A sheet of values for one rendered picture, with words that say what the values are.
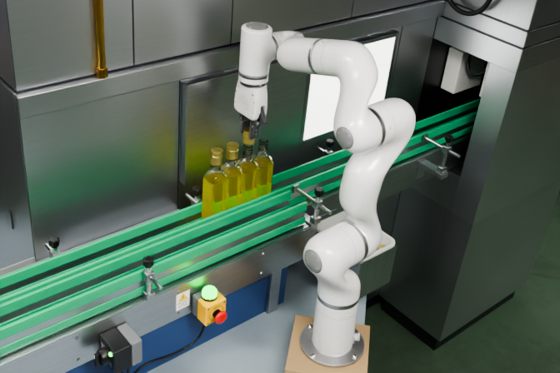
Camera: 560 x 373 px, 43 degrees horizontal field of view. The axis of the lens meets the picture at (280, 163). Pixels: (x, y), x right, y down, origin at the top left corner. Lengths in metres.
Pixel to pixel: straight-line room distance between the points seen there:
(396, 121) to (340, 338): 0.70
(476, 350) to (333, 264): 1.77
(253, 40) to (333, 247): 0.58
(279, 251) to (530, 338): 1.80
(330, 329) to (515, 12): 1.27
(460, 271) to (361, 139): 1.58
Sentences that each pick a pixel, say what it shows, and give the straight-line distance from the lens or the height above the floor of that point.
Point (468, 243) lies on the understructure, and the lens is 3.00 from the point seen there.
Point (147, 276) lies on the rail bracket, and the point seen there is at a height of 1.13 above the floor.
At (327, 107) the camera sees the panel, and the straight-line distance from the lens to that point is 2.46.
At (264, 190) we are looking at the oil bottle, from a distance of 2.19.
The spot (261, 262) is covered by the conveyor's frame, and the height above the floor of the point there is 0.99.
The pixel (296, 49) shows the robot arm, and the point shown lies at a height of 1.69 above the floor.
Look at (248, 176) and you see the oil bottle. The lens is 2.11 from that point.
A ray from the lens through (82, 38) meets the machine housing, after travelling 1.83.
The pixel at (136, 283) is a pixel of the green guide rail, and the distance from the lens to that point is 1.91.
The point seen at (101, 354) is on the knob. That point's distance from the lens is 1.90.
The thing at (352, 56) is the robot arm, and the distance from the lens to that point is 1.65.
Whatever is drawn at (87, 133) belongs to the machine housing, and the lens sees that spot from 1.95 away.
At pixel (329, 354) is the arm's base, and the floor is 0.85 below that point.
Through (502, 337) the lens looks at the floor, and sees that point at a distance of 3.63.
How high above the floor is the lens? 2.35
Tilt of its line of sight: 31 degrees down
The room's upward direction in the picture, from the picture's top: 6 degrees clockwise
